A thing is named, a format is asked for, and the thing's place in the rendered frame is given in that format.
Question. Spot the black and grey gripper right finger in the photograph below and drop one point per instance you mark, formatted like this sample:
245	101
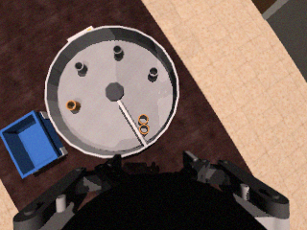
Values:
267	205

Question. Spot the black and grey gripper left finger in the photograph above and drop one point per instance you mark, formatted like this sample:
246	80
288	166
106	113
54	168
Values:
52	209

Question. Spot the blue open crate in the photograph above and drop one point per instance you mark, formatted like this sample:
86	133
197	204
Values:
32	141

